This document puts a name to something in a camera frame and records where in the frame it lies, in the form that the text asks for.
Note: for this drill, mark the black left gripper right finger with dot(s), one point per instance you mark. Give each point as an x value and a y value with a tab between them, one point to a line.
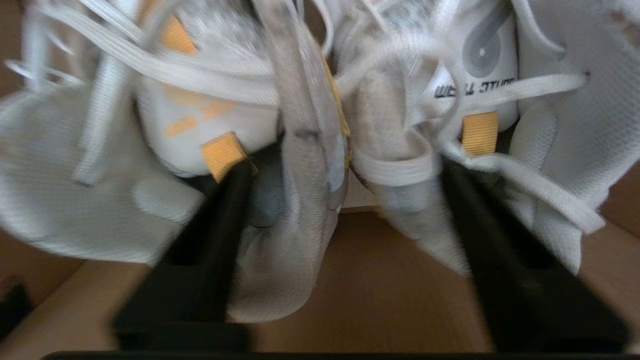
525	300

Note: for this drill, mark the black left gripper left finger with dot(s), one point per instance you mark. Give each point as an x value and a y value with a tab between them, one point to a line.
200	280

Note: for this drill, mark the brown cardboard shoe box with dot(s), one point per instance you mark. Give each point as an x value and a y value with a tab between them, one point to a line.
395	300

